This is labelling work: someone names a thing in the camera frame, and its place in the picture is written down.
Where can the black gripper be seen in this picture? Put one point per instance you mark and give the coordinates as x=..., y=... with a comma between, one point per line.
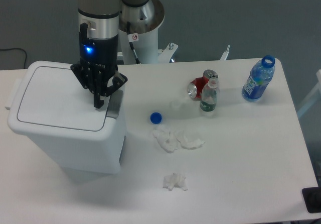
x=98, y=54

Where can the white trash can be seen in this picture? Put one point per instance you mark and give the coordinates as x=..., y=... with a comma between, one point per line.
x=54, y=111

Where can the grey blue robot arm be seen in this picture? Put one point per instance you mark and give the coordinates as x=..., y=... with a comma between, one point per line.
x=106, y=26

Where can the blue bottle cap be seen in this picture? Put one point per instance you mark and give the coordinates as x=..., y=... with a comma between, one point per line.
x=156, y=118

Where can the clear white bottle cap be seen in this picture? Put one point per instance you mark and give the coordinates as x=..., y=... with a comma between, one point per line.
x=176, y=104

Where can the crushed red soda can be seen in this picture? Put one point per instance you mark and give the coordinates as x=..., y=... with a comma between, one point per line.
x=195, y=87

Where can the large crumpled white tissue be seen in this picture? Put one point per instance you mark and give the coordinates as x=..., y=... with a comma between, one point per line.
x=171, y=141

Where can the clear green-label bottle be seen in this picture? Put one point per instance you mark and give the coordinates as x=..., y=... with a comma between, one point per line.
x=209, y=95

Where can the small crumpled white tissue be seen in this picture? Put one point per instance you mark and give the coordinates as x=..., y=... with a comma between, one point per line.
x=175, y=180

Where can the blue plastic bottle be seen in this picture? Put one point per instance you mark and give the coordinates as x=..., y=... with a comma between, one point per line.
x=260, y=76

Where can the black device at edge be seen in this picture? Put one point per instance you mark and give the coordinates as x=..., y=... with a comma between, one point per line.
x=311, y=197

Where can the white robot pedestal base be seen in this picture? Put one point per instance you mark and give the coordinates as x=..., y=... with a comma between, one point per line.
x=143, y=49

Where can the white frame at right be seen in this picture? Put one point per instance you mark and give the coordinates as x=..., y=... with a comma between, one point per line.
x=310, y=99

